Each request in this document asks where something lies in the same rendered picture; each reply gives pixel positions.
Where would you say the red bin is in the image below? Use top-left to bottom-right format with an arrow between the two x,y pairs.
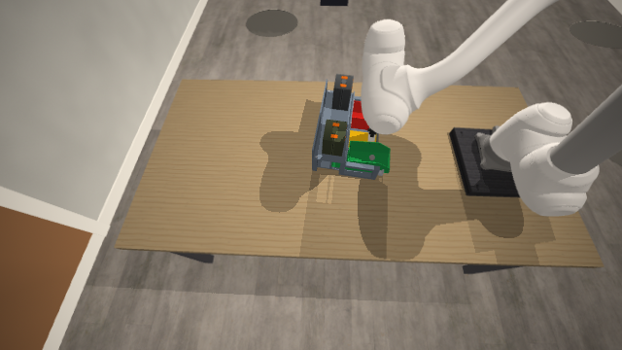
351,101 -> 369,130

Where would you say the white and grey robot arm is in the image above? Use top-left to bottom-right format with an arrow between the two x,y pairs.
361,0 -> 622,217

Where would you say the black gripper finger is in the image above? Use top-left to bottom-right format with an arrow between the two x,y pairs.
367,128 -> 376,142

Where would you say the green bin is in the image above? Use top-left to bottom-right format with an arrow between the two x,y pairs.
348,141 -> 391,173

